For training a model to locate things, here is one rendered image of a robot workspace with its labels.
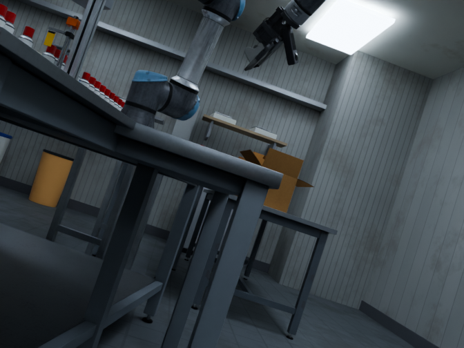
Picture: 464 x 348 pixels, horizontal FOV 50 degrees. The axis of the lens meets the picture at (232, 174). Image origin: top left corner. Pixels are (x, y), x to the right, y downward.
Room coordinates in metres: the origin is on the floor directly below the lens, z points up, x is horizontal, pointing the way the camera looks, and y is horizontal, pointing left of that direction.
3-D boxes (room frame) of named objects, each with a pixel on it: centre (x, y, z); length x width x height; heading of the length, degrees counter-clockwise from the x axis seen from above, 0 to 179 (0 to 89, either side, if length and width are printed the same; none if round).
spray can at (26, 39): (1.75, 0.85, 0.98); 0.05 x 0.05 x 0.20
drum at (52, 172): (6.00, 2.06, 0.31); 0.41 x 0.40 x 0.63; 6
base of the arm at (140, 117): (1.78, 0.39, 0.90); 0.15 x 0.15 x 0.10
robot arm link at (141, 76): (1.78, 0.39, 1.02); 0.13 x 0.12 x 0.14; 130
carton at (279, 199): (3.47, -0.28, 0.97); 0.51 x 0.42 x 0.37; 101
